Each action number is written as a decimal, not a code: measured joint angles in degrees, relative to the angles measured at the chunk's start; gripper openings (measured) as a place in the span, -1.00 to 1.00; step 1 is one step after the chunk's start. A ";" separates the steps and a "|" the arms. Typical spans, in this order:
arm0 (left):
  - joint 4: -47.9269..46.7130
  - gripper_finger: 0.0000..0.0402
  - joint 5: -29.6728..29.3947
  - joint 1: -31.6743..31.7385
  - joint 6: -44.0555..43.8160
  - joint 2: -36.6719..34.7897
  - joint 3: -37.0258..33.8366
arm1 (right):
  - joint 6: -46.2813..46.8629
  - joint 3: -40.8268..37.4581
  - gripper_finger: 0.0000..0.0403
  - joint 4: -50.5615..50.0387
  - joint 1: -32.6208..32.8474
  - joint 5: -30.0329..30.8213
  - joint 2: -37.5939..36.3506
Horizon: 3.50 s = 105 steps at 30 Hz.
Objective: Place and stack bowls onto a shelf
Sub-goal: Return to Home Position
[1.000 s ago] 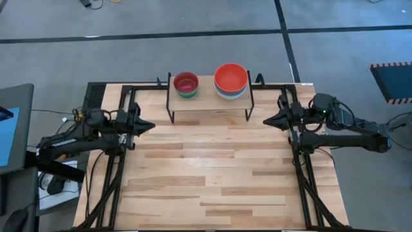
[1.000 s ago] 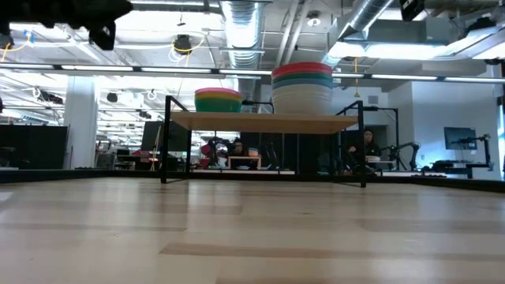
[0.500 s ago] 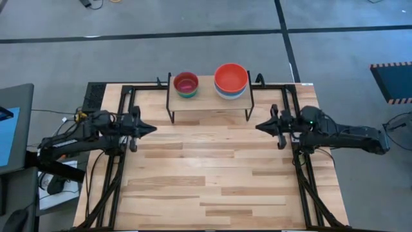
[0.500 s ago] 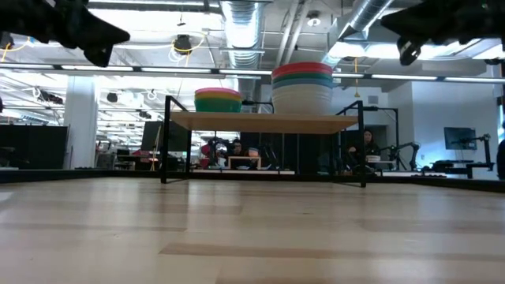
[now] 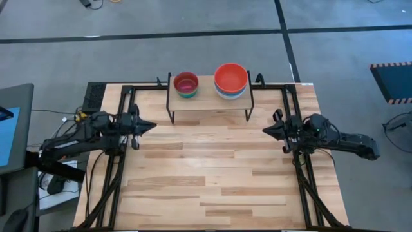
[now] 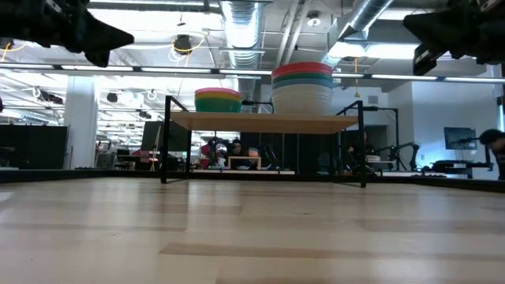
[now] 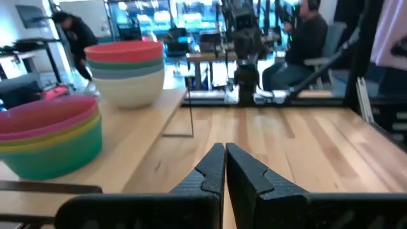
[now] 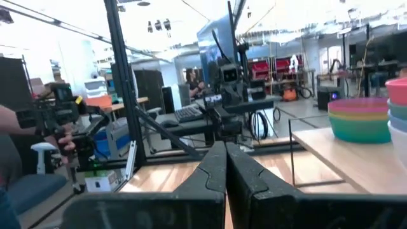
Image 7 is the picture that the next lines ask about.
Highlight person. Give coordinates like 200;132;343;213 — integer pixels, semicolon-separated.
261;0;329;92
52;11;100;82

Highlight wooden shelf with black frame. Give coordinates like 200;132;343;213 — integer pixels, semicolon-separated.
0;76;195;225

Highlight pink bowl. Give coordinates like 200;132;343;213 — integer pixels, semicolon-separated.
0;94;99;142

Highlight green bowl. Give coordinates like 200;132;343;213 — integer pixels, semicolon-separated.
0;116;104;181

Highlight white bowl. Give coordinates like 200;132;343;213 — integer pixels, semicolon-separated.
93;68;166;109

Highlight wooden background desk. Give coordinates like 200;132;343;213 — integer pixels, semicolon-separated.
186;51;240;91

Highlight yellow bowl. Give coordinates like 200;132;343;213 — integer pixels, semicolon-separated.
0;109;102;154

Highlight black cart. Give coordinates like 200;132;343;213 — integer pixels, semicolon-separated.
12;37;64;84

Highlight grey chair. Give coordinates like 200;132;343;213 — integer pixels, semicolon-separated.
303;22;348;90

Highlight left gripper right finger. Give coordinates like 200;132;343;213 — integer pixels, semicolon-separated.
226;142;407;229

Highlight silver metal bars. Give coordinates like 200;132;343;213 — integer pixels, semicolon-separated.
355;76;376;125

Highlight red toolbox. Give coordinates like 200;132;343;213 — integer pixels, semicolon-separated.
41;83;71;100

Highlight white garment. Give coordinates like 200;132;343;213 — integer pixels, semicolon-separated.
369;0;407;71

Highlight teal bowl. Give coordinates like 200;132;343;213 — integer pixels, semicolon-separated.
86;57;165;71

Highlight light blue bowl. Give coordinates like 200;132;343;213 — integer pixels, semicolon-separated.
90;62;165;81

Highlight red bowl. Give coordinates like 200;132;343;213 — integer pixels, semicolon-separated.
83;39;164;64

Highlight dark grey sofa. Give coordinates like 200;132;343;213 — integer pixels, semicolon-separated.
0;72;45;109

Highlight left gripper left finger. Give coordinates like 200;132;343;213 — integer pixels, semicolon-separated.
55;142;226;229

